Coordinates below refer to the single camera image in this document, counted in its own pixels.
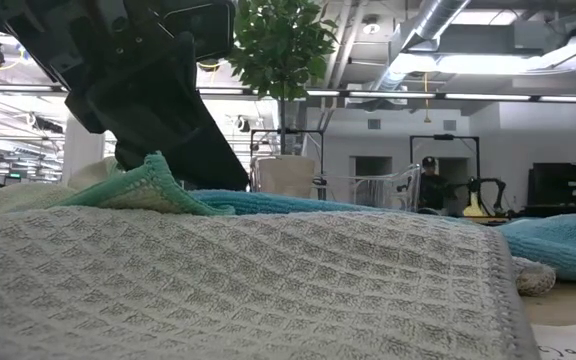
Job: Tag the black cabinet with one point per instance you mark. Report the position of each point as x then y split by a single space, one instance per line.
563 182

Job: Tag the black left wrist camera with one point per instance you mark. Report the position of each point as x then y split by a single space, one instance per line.
203 30

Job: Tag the white plant pot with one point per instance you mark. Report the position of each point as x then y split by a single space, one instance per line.
285 175

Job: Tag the clear plastic bin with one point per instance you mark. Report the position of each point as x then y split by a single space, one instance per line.
393 192

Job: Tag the bright blue ribbed towel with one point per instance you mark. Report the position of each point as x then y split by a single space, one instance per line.
558 245

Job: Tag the white handwritten paper tag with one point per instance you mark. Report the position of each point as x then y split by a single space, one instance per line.
573 342

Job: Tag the grey waffle towel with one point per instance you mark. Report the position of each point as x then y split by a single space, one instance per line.
218 280

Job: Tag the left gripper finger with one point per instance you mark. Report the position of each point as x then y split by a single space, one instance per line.
203 160

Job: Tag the person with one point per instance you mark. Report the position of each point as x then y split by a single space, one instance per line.
433 190

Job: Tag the green leafy plant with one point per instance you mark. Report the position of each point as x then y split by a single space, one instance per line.
278 45

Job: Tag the yellow cloth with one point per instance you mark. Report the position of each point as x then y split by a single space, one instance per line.
475 207

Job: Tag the white column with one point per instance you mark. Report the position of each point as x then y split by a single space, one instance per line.
83 150

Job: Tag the pale green towel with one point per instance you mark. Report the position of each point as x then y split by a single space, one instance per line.
138 192

